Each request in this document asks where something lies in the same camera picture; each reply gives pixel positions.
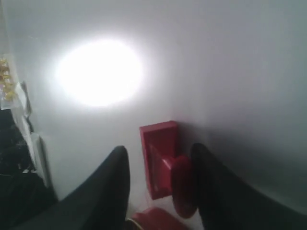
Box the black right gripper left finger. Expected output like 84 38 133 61
15 146 130 230

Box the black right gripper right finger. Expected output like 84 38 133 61
190 143 307 230

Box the red plastic stamp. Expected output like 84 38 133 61
140 121 197 219

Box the red ink paste tin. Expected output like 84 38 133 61
124 207 189 230

